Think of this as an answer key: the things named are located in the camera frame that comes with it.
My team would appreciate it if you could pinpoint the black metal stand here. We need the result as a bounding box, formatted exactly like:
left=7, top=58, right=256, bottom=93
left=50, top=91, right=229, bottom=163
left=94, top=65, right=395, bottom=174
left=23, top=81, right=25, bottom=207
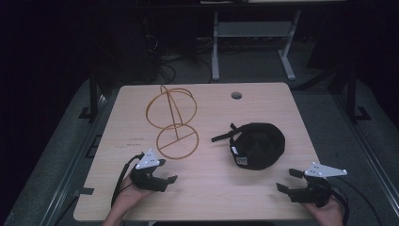
left=344, top=67, right=372, bottom=122
left=78, top=70, right=106, bottom=121

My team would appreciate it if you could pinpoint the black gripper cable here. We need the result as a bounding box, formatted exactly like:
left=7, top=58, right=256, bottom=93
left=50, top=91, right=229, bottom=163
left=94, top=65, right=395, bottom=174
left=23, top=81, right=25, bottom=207
left=326, top=176, right=384, bottom=226
left=110, top=153, right=146, bottom=209

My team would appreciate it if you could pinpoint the orange wire hat stand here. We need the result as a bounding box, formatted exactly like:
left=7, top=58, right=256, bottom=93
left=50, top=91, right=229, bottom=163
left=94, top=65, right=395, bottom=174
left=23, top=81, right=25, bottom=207
left=145, top=84, right=200, bottom=161

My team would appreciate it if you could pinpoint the dark table edge bracket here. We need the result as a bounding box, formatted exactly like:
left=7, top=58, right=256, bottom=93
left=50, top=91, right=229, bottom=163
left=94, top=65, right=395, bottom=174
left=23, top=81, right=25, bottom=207
left=72, top=186, right=95, bottom=197

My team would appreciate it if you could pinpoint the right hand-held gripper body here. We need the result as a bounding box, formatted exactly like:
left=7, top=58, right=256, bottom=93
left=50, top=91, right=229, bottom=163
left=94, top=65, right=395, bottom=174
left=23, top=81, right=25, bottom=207
left=286, top=161, right=348, bottom=208

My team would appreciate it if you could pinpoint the person's left hand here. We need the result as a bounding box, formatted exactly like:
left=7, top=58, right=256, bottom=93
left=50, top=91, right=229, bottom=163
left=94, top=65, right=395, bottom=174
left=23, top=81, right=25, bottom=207
left=112, top=173, right=155, bottom=218

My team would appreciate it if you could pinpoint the black baseball cap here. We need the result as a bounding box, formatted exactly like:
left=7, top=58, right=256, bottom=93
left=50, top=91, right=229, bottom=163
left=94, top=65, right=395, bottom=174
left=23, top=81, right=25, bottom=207
left=210, top=121, right=287, bottom=171

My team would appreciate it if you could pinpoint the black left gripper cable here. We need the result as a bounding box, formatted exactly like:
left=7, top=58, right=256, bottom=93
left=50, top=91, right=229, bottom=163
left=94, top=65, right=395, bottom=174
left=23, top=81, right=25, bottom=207
left=110, top=153, right=146, bottom=209

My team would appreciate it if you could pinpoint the tangle of floor cables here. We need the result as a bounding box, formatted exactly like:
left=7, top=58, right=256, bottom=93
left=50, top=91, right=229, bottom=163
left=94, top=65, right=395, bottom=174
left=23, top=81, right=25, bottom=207
left=147, top=32, right=215, bottom=84

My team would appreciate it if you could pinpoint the grey metal table frame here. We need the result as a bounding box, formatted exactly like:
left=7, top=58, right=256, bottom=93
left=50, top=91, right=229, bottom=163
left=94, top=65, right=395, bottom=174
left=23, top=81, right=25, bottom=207
left=211, top=8, right=303, bottom=82

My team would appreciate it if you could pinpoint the person's right hand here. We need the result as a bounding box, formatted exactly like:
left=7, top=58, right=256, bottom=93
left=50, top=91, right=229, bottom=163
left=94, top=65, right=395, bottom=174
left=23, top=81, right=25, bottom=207
left=301, top=196, right=345, bottom=226

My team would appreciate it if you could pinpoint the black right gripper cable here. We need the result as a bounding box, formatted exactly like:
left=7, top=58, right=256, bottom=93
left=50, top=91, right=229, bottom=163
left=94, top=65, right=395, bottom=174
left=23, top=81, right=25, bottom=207
left=326, top=176, right=384, bottom=226

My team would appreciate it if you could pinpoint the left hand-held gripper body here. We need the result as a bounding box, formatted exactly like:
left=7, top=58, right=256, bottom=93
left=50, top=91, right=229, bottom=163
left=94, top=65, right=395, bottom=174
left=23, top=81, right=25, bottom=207
left=129, top=149, right=168, bottom=193

